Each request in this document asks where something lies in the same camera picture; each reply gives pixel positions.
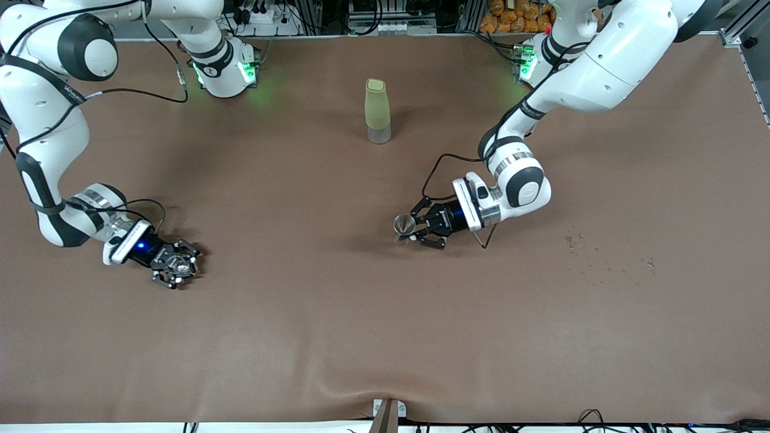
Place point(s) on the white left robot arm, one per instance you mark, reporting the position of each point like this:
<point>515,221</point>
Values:
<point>613,54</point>

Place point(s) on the grey connector box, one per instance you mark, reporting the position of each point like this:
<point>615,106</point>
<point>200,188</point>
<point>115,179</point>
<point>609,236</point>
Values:
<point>391,27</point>

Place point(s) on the aluminium frame rail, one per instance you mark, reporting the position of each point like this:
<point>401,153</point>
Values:
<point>731,37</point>

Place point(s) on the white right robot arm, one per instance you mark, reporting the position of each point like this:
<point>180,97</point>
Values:
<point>36,102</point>

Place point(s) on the white power strip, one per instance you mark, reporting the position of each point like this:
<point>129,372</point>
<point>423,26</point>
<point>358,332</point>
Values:
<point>264,19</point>

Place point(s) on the tall green shaker bottle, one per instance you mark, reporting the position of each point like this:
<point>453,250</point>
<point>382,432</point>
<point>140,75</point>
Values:
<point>377,111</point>

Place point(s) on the orange bags pile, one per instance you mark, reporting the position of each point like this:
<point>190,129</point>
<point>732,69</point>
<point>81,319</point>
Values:
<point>511,21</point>

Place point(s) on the brown table mat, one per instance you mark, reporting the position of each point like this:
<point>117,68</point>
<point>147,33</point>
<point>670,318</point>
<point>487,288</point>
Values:
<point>385,313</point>

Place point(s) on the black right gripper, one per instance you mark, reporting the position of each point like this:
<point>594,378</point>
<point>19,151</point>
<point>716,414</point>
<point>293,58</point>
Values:
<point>146,251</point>

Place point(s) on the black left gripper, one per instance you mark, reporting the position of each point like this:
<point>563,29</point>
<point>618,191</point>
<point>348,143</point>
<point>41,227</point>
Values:
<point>447,219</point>

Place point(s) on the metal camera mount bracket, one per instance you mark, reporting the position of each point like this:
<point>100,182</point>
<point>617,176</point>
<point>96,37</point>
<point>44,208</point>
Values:
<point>388,421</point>

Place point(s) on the clear glass measuring beaker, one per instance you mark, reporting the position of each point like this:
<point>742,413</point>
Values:
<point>176,263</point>

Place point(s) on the steel double jigger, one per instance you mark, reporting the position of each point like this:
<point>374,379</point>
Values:
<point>403,225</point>

